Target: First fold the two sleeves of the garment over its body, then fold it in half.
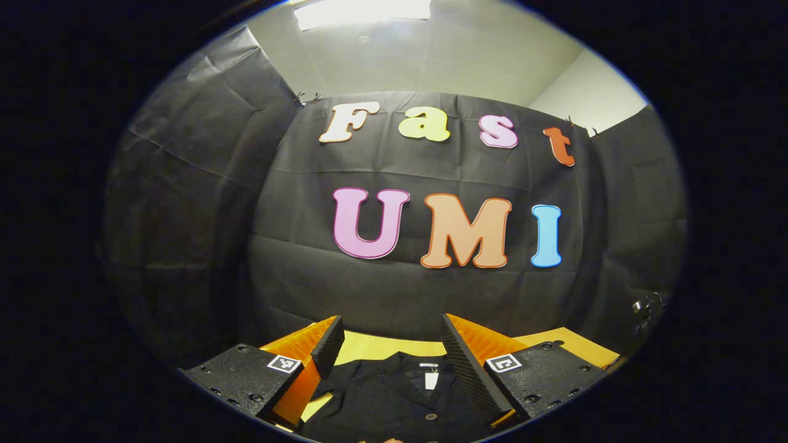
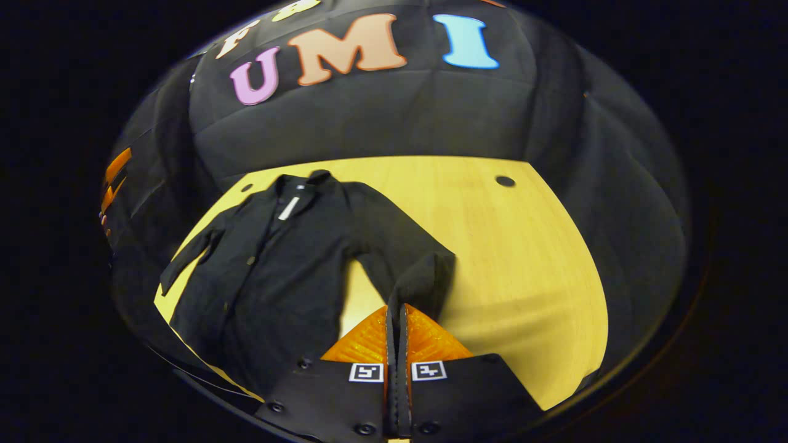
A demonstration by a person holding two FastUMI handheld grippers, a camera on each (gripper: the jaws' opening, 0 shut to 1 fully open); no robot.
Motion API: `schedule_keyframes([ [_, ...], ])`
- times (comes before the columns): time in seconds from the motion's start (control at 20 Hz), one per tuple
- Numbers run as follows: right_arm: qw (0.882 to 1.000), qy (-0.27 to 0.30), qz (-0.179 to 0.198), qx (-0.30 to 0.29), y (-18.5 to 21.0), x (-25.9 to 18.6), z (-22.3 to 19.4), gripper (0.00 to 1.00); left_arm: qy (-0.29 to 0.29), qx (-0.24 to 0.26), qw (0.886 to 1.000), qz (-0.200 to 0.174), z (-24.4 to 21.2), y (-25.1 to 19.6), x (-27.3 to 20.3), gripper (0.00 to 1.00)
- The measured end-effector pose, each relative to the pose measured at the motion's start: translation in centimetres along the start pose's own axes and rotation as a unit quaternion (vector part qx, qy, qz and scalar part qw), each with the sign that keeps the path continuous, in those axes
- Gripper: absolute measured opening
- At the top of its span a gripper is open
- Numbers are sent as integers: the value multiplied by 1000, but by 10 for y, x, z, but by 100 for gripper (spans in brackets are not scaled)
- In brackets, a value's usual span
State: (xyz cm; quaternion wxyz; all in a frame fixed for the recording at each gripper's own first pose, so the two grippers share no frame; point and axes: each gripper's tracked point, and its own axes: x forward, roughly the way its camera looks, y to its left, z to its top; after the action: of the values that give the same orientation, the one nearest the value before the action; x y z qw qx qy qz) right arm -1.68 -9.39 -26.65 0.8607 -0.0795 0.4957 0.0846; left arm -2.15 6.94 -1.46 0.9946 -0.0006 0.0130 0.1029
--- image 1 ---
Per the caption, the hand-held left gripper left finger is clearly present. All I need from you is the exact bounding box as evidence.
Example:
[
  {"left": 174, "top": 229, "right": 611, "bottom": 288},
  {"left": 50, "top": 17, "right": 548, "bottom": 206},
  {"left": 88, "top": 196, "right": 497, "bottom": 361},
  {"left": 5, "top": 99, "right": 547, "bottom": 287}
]
[{"left": 185, "top": 315, "right": 345, "bottom": 431}]

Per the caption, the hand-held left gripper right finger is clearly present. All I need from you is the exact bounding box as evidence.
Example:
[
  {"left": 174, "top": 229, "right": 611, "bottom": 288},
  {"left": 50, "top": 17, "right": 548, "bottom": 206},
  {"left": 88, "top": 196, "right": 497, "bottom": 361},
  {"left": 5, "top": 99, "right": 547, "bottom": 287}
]
[{"left": 441, "top": 313, "right": 610, "bottom": 428}]

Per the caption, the black garment with white tag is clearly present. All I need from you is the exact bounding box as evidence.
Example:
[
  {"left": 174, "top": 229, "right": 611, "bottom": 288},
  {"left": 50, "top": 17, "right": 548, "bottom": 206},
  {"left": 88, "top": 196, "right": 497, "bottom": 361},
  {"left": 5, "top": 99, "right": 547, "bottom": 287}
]
[{"left": 302, "top": 351, "right": 493, "bottom": 443}]

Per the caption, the black backdrop cloth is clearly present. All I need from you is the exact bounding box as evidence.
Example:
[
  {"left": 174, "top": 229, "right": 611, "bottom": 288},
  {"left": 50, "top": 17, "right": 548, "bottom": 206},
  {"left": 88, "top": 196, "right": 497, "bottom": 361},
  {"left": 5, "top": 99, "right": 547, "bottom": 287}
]
[{"left": 102, "top": 25, "right": 687, "bottom": 370}]

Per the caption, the ceiling light panel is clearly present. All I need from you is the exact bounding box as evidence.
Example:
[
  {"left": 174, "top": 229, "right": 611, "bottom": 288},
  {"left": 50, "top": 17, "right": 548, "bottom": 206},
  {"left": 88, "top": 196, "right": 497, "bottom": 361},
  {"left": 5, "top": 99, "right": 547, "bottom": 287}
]
[{"left": 294, "top": 0, "right": 432, "bottom": 31}]

